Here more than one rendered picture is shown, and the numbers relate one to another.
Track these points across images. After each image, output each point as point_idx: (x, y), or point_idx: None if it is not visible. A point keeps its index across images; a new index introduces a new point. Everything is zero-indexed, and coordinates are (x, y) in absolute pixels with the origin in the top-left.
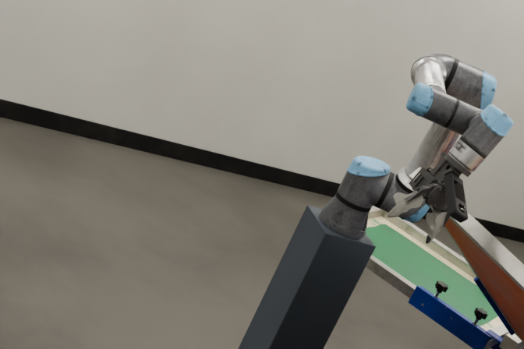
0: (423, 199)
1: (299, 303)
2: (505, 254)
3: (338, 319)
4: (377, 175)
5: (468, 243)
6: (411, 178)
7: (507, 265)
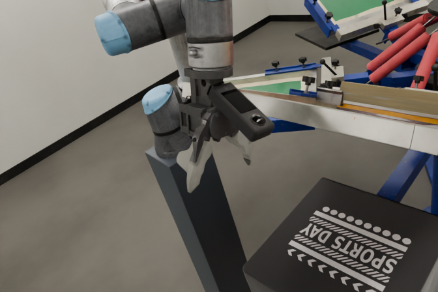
0: None
1: (195, 214)
2: (338, 117)
3: (225, 195)
4: (166, 100)
5: None
6: (185, 97)
7: (352, 130)
